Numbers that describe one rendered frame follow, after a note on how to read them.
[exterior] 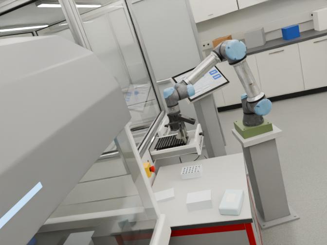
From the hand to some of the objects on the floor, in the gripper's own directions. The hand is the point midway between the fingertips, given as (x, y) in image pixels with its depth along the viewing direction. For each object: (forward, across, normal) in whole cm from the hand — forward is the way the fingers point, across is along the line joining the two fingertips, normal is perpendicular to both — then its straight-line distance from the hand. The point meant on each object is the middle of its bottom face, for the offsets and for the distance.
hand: (186, 139), depth 182 cm
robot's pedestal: (+94, -37, +41) cm, 109 cm away
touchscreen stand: (+94, -105, -4) cm, 141 cm away
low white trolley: (+94, +28, +7) cm, 98 cm away
